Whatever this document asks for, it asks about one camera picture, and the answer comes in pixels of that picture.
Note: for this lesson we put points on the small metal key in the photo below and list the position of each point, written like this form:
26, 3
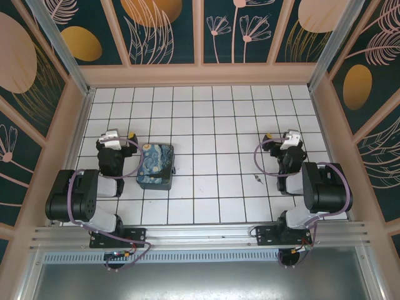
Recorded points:
258, 179

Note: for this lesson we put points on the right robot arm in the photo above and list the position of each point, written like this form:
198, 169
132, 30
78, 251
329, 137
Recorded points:
325, 193

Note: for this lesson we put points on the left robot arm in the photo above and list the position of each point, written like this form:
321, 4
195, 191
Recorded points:
72, 200

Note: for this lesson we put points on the yellow power connector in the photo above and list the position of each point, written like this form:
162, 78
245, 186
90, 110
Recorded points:
126, 255
294, 251

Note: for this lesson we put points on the aluminium mounting rail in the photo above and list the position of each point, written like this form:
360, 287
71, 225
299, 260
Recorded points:
200, 232

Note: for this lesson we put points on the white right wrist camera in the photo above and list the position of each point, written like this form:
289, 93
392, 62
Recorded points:
290, 141

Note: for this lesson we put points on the starry night tin box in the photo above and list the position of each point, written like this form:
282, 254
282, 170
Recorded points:
156, 165

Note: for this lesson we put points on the grey metal sheet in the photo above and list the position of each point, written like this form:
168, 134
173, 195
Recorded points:
200, 281

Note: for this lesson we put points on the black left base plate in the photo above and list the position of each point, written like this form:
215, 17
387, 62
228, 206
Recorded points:
137, 236

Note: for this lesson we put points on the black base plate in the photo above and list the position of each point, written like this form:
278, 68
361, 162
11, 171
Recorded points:
137, 236
265, 236

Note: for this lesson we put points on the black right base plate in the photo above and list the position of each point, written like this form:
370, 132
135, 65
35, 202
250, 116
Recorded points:
265, 236

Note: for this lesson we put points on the aluminium frame post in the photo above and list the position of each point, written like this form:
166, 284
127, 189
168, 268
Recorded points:
334, 43
62, 53

